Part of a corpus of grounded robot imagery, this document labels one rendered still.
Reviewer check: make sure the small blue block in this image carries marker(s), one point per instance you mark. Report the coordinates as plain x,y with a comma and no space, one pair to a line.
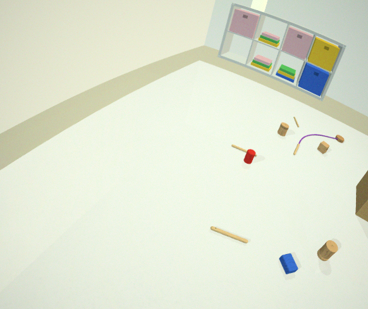
288,263

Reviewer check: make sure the tan wooden cylinder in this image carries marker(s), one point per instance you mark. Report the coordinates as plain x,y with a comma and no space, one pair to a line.
283,129

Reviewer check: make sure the red cylinder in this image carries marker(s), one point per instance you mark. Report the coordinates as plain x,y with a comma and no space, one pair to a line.
249,156

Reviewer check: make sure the brown wooden cylinder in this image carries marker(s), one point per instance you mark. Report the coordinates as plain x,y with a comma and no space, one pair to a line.
327,250

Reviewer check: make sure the round wooden button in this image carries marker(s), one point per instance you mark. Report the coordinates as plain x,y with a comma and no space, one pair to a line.
340,138

